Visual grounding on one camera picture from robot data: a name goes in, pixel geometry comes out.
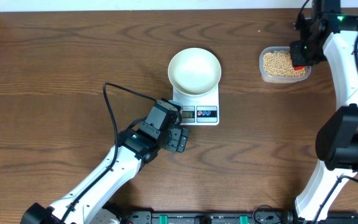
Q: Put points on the white digital kitchen scale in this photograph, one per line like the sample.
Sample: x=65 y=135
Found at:
x=200 y=110

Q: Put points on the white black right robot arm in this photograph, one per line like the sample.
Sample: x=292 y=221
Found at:
x=332 y=36

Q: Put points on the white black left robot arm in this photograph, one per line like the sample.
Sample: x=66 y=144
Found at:
x=133 y=150

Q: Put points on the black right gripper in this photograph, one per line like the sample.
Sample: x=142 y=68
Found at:
x=298 y=60

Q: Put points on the clear plastic container of beans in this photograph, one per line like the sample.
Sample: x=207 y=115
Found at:
x=276 y=67

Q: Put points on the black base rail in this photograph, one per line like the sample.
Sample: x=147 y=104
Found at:
x=263 y=214

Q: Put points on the cream round bowl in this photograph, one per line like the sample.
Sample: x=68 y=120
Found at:
x=194 y=72

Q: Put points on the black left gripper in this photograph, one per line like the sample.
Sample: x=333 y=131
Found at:
x=178 y=140

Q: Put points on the red measuring scoop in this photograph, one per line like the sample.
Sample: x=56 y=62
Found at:
x=298 y=68

